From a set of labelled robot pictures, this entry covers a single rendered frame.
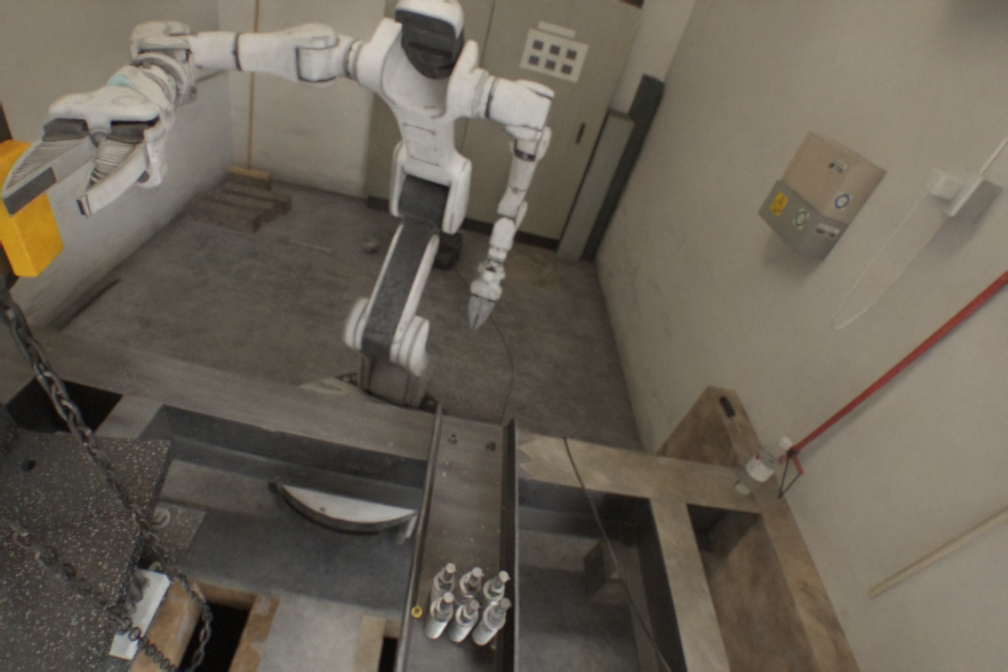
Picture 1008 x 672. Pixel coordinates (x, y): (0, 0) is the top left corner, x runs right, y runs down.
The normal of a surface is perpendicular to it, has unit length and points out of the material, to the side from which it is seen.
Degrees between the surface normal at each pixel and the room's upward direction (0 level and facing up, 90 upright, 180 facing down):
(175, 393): 0
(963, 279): 90
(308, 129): 90
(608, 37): 90
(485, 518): 0
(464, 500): 0
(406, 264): 48
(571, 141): 90
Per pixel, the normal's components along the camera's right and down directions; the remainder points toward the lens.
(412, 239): -0.02, -0.10
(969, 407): -0.97, -0.22
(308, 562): 0.23, -0.76
